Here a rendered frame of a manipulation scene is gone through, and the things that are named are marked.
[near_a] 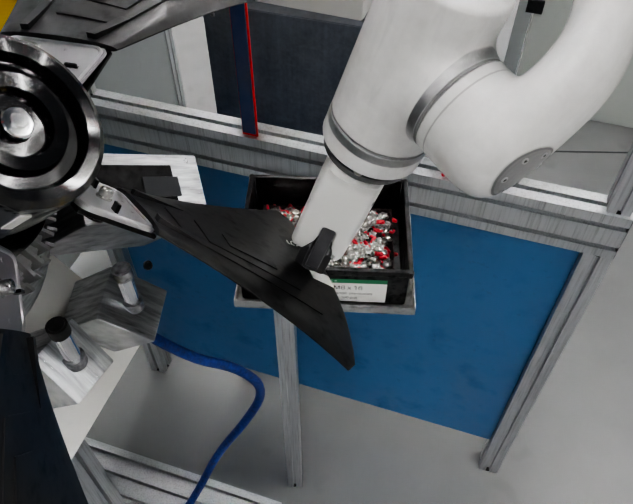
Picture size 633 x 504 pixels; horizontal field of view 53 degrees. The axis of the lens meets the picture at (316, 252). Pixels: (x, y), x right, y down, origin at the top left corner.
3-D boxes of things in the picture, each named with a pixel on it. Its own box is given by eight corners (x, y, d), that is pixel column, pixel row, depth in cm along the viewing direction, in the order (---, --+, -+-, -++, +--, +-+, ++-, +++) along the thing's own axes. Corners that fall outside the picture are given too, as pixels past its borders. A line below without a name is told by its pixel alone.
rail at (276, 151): (61, 134, 109) (46, 94, 103) (74, 120, 112) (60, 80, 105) (613, 259, 91) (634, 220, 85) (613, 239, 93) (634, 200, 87)
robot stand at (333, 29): (280, 240, 198) (260, -71, 127) (374, 261, 192) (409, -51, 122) (245, 316, 179) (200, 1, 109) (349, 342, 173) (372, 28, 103)
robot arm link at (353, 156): (350, 63, 52) (339, 91, 55) (317, 127, 47) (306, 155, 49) (443, 107, 52) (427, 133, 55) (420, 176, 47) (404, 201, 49)
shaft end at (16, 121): (23, 145, 41) (26, 142, 40) (-7, 123, 39) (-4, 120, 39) (38, 122, 42) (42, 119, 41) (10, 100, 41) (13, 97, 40)
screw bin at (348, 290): (238, 302, 82) (233, 267, 77) (253, 209, 93) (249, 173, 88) (408, 308, 81) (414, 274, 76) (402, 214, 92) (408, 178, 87)
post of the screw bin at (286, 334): (288, 486, 148) (269, 265, 87) (289, 473, 150) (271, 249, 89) (301, 487, 148) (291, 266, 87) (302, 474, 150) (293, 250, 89)
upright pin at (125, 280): (120, 311, 66) (105, 272, 61) (130, 296, 68) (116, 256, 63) (138, 316, 66) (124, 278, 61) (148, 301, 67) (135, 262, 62)
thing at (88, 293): (115, 352, 72) (58, 331, 68) (128, 304, 75) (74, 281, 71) (155, 341, 67) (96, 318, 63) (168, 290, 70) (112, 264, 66)
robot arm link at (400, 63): (460, 150, 50) (390, 72, 53) (558, 4, 40) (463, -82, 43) (382, 180, 45) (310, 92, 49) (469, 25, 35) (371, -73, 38)
